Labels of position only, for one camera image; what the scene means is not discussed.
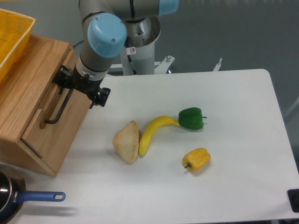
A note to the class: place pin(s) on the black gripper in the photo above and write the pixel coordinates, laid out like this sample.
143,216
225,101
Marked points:
66,79

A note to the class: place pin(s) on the black metal drawer handle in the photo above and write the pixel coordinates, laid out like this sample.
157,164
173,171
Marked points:
61,110

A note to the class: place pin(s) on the wooden top drawer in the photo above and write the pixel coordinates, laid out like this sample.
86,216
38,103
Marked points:
44,146

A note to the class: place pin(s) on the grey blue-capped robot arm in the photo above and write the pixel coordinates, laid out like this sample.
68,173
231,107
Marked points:
111,28

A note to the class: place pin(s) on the wooden drawer cabinet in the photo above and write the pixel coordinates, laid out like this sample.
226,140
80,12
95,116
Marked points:
24,87

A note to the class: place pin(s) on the triangular bread slice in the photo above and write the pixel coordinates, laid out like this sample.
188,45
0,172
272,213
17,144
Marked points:
126,142

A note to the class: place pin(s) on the yellow banana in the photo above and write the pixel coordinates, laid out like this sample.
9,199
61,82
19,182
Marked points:
150,130

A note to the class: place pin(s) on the yellow plastic basket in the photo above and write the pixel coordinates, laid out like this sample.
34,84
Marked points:
15,31

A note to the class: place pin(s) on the green bell pepper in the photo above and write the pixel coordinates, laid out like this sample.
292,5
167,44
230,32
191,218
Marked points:
191,118

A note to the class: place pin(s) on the yellow bell pepper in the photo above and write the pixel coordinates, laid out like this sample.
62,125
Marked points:
196,159

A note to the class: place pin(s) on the black corner clamp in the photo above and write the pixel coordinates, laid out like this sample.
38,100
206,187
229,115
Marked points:
293,195

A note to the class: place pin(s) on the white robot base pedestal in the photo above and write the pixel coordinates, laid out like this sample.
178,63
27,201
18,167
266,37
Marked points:
138,55

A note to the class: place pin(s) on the blue-handled frying pan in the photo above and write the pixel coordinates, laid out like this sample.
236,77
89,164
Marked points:
13,193

